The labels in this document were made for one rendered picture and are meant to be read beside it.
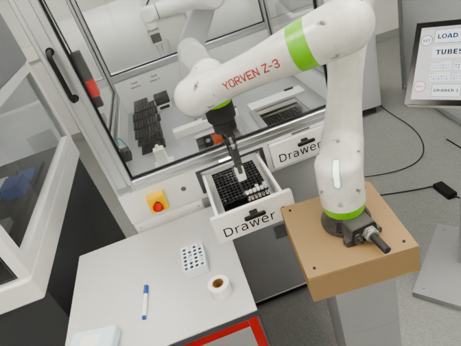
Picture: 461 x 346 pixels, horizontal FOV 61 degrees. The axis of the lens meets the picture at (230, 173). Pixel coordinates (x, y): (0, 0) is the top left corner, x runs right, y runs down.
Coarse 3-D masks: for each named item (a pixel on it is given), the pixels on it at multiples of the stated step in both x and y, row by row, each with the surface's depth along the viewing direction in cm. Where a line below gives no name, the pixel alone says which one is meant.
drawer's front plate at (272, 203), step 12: (276, 192) 132; (288, 192) 131; (252, 204) 130; (264, 204) 131; (276, 204) 132; (288, 204) 133; (216, 216) 130; (228, 216) 130; (240, 216) 131; (276, 216) 135; (216, 228) 131; (240, 228) 134; (252, 228) 135; (228, 240) 135
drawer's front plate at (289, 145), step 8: (312, 128) 160; (320, 128) 159; (296, 136) 159; (304, 136) 159; (312, 136) 160; (320, 136) 161; (272, 144) 159; (280, 144) 158; (288, 144) 159; (296, 144) 160; (272, 152) 160; (280, 152) 160; (288, 152) 161; (304, 152) 163; (312, 152) 164; (272, 160) 162; (288, 160) 163; (296, 160) 164
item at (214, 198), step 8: (256, 152) 169; (248, 160) 163; (256, 160) 164; (224, 168) 162; (264, 168) 152; (208, 176) 162; (264, 176) 158; (272, 176) 146; (208, 184) 158; (272, 184) 146; (208, 192) 150; (216, 192) 159; (272, 192) 148; (216, 200) 154; (216, 208) 146
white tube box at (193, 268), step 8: (184, 248) 142; (192, 248) 141; (200, 248) 141; (184, 256) 139; (192, 256) 138; (184, 264) 135; (192, 264) 134; (200, 264) 133; (184, 272) 132; (192, 272) 133; (200, 272) 133
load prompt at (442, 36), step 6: (438, 30) 143; (444, 30) 142; (450, 30) 141; (456, 30) 139; (438, 36) 143; (444, 36) 142; (450, 36) 140; (456, 36) 139; (438, 42) 143; (444, 42) 142; (450, 42) 140
